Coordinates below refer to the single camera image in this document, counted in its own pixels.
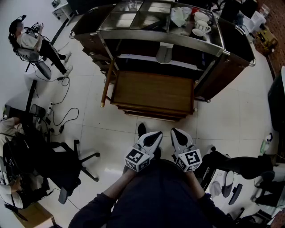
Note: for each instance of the person's right forearm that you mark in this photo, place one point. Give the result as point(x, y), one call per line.
point(196, 184)

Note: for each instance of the black carton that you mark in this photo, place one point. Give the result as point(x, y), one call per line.
point(207, 176)

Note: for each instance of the white low table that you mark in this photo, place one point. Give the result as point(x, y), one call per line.
point(245, 196)

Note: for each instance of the red cup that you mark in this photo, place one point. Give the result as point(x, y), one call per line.
point(195, 10)

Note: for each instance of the grey office chair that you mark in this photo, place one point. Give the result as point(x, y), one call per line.
point(33, 58)

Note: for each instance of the white plastic bag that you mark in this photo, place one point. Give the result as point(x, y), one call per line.
point(178, 16)

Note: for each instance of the pale green bottle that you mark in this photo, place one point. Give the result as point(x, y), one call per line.
point(266, 143)

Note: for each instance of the cardboard box with yellow print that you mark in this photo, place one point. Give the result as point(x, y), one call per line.
point(267, 37)

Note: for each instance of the white storage box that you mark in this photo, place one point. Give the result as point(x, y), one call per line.
point(259, 17)

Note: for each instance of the person's dark shirt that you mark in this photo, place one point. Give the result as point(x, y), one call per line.
point(155, 200)

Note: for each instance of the white power strip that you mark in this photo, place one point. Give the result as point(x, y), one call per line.
point(50, 108)

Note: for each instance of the black mesh waste basket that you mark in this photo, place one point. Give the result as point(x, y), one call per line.
point(36, 111)

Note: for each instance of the black office chair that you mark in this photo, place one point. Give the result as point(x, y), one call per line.
point(55, 160)

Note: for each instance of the black flat case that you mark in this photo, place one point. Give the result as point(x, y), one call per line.
point(235, 193)

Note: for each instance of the black slipper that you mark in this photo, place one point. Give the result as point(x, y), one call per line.
point(141, 130)

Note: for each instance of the large black display stand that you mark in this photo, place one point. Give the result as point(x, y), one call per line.
point(93, 5)

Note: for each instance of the person's left forearm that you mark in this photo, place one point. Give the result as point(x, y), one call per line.
point(120, 184)

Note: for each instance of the white slipper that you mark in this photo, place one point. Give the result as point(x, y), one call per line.
point(214, 188)
point(164, 53)

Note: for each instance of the black power adapter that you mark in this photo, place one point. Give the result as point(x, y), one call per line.
point(61, 128)

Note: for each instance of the dark service cart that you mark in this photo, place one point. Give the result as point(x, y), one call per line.
point(144, 36)

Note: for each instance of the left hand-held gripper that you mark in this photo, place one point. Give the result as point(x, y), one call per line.
point(134, 157)

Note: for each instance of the brown cardboard box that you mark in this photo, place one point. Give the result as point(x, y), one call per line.
point(33, 213)

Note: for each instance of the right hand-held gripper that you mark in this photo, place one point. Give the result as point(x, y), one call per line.
point(189, 159)

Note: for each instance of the dark tub with white rim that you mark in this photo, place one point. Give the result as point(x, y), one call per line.
point(277, 100)

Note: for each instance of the white desk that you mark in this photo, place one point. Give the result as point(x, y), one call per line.
point(63, 9)

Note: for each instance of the white striped cup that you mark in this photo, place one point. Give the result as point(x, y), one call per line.
point(202, 26)

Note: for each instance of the grey slipper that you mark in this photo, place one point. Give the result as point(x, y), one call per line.
point(227, 184)

